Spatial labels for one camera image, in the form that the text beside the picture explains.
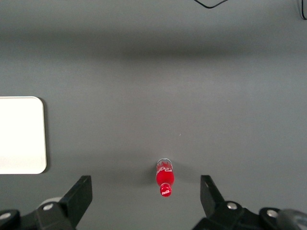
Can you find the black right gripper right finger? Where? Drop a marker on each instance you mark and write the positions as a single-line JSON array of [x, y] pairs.
[[211, 198]]

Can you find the red cola bottle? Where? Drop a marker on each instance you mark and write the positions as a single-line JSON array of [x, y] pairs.
[[165, 178]]

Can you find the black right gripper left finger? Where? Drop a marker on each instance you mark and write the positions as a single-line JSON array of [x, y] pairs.
[[76, 198]]

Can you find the cream plastic tray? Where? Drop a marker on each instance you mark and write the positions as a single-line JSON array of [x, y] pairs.
[[21, 134]]

